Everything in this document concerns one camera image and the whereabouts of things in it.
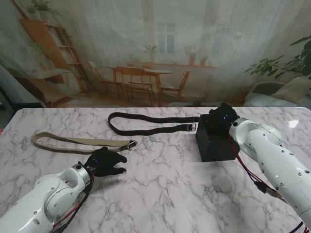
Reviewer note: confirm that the printed room scene backdrop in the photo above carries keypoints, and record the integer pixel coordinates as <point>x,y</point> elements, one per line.
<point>155,48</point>

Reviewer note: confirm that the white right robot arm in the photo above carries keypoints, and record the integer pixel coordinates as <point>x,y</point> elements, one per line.
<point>279,157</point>

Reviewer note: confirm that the beige braided belt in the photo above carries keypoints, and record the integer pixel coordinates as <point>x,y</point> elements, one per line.
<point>73,140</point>

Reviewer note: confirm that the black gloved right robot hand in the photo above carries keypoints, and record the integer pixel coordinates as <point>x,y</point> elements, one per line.
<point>221,119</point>

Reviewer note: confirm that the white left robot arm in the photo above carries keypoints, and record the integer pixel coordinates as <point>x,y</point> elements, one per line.
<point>43,201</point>

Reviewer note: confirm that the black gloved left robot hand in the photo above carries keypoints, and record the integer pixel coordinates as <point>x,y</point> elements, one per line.
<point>104,161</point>

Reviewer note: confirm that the black belt storage box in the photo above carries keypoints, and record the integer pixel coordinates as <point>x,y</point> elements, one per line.
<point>213,150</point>

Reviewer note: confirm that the dark brown braided belt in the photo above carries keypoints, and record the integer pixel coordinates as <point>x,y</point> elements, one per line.
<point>145,132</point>

